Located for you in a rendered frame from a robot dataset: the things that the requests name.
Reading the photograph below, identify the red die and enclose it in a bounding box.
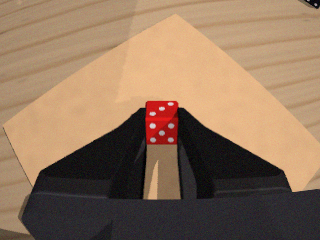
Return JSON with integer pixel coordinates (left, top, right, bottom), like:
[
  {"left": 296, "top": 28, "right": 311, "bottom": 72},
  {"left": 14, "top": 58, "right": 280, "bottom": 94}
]
[{"left": 145, "top": 101, "right": 179, "bottom": 144}]

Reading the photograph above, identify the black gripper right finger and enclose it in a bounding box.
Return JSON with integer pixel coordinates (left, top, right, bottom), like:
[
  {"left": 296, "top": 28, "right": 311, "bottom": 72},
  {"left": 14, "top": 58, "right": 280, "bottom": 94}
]
[{"left": 177, "top": 107, "right": 292, "bottom": 199}]

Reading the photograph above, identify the tan mat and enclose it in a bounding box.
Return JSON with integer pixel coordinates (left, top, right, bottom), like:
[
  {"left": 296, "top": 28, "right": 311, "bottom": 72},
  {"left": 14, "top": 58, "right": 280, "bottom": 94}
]
[{"left": 3, "top": 14, "right": 320, "bottom": 199}]

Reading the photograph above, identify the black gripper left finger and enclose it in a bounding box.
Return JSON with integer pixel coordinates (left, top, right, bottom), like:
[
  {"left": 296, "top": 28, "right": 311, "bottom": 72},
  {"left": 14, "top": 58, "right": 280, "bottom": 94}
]
[{"left": 30, "top": 108, "right": 147, "bottom": 199}]

